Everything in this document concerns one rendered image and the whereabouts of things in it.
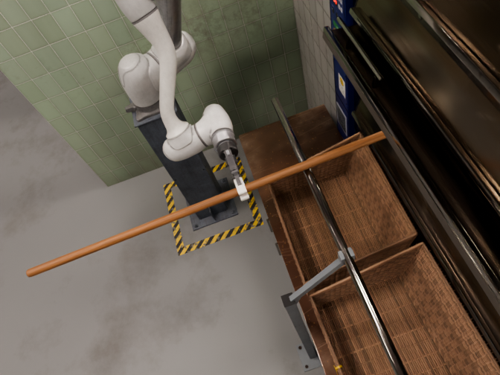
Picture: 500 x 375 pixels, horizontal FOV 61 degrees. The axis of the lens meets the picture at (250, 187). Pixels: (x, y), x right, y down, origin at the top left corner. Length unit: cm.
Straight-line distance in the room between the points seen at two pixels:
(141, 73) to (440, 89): 125
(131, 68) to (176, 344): 155
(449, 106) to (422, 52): 18
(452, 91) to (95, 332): 239
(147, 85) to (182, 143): 45
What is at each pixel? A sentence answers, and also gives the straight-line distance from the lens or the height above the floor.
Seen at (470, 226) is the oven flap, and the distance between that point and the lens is 116.
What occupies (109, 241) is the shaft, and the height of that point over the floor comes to 120.
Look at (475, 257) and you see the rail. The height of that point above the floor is 144.
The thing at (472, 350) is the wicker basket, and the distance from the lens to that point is 172.
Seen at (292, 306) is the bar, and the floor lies 93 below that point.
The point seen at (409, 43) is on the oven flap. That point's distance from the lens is 136.
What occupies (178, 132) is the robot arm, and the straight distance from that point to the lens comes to 165.
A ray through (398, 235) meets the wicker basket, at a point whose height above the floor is 74.
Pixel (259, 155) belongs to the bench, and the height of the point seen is 58.
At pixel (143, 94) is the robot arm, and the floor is 113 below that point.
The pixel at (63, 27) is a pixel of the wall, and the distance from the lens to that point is 248.
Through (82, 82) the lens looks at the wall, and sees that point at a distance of 268.
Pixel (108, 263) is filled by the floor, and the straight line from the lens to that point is 304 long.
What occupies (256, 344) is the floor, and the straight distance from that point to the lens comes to 252.
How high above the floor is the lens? 242
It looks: 56 degrees down
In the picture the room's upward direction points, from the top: 22 degrees counter-clockwise
